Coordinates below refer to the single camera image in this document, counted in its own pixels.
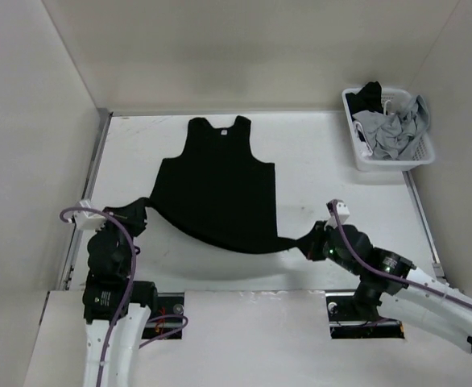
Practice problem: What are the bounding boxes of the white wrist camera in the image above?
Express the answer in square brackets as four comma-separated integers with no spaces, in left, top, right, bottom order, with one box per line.
[325,199,350,228]
[72,199,106,231]

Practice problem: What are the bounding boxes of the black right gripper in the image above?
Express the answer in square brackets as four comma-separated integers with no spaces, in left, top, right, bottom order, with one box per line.
[293,220,361,275]

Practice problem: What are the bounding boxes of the white plastic laundry basket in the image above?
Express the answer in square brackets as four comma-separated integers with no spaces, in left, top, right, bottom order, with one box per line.
[342,81,436,172]

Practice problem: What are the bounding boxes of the black tank top in basket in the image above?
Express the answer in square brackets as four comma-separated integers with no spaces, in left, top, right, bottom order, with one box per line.
[346,81,383,115]

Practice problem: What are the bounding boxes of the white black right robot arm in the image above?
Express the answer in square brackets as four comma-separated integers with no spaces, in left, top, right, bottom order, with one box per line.
[300,222,472,355]

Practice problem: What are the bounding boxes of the grey crumpled tank top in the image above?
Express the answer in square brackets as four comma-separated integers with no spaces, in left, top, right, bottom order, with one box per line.
[353,94,430,161]

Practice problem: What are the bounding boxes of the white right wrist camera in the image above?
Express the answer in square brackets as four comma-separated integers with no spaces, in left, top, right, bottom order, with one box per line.
[325,199,350,228]

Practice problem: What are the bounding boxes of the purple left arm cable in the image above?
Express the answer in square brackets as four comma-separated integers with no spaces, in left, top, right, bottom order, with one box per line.
[60,206,189,387]

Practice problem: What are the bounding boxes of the white garment in basket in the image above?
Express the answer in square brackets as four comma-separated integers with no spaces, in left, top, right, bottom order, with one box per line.
[353,99,393,158]

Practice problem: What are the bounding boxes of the black tank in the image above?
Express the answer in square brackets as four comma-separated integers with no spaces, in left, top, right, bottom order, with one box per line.
[346,81,383,115]
[102,114,316,256]

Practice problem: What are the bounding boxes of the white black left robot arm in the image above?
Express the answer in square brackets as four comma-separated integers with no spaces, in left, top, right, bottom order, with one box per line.
[82,198,159,386]

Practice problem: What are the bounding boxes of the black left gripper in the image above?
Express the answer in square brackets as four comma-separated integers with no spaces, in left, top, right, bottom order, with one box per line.
[97,198,148,276]

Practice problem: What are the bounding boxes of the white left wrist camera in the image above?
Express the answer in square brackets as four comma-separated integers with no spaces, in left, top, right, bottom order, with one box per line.
[72,199,106,231]

